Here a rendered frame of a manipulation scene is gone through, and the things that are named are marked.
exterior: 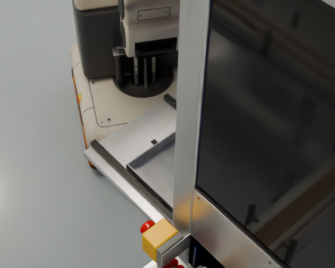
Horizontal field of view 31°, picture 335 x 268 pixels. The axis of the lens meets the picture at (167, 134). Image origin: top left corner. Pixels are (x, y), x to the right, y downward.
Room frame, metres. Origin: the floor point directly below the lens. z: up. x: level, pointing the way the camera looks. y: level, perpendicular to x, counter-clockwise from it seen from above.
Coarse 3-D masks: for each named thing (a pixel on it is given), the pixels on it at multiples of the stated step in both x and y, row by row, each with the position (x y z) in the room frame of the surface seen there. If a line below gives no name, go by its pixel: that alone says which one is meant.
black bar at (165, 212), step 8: (96, 144) 1.11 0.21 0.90; (104, 152) 1.08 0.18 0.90; (112, 160) 1.05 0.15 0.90; (120, 168) 1.03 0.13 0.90; (128, 176) 1.00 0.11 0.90; (136, 184) 0.97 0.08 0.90; (144, 192) 0.94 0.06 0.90; (152, 200) 0.92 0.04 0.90; (160, 208) 0.89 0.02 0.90; (168, 216) 0.87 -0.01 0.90
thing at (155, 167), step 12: (156, 144) 1.10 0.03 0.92; (168, 144) 1.13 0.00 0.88; (144, 156) 1.07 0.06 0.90; (156, 156) 1.08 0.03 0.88; (168, 156) 1.08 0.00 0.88; (132, 168) 1.02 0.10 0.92; (144, 168) 1.04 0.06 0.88; (156, 168) 1.04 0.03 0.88; (168, 168) 1.04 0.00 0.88; (144, 180) 0.97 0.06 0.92; (156, 180) 1.00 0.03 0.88; (168, 180) 1.00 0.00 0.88; (156, 192) 0.93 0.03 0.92; (168, 192) 0.96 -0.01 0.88; (168, 204) 0.90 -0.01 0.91
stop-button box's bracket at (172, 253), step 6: (180, 240) 0.72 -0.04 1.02; (186, 240) 0.73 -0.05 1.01; (174, 246) 0.71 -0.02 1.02; (180, 246) 0.72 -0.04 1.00; (186, 246) 0.74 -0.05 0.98; (168, 252) 0.70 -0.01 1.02; (174, 252) 0.71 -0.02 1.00; (180, 252) 0.72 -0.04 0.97; (162, 258) 0.68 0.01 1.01; (168, 258) 0.70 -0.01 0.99; (162, 264) 0.68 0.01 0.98
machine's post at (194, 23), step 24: (192, 0) 0.77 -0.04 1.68; (192, 24) 0.77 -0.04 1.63; (192, 48) 0.77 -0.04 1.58; (192, 72) 0.76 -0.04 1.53; (192, 96) 0.76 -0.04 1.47; (192, 120) 0.76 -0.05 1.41; (192, 144) 0.76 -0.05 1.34; (192, 168) 0.75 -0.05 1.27; (192, 192) 0.75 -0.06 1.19; (192, 240) 0.76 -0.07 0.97
